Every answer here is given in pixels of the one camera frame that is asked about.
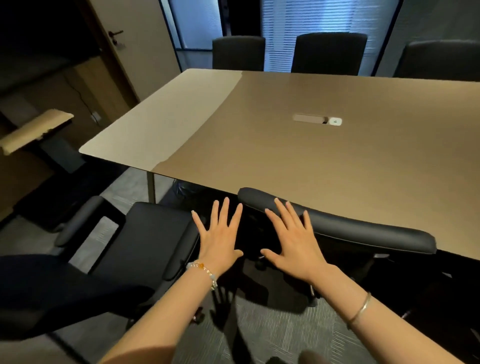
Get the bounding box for person's left hand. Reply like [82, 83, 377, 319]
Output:
[191, 197, 244, 277]

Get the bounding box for person's right hand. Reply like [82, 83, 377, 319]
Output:
[260, 197, 334, 284]

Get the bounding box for person's left forearm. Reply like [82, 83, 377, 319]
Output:
[98, 262, 223, 364]

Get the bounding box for person's right forearm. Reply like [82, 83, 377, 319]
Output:
[307, 263, 466, 364]

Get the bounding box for black office chair curved backrest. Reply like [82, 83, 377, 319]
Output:
[215, 187, 447, 319]

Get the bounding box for metal table leg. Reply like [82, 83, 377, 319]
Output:
[146, 171, 157, 205]

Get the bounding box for black office chair with armrests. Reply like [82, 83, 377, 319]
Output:
[0, 195, 206, 342]

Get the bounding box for silver bangle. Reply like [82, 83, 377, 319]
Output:
[346, 292, 372, 331]

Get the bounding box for dark grey office chair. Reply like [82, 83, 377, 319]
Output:
[392, 40, 480, 82]
[212, 35, 266, 72]
[291, 32, 368, 76]

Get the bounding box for beige door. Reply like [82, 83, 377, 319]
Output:
[88, 0, 182, 103]

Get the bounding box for chair with beige pad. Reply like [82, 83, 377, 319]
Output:
[0, 109, 87, 177]

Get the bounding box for window blind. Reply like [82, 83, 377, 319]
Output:
[261, 0, 400, 77]

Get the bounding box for beaded bracelet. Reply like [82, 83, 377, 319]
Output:
[186, 261, 218, 291]

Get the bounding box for table cable cover flap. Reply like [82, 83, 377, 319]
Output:
[292, 114, 329, 125]

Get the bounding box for black wall cable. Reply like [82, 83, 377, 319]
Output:
[63, 74, 99, 118]

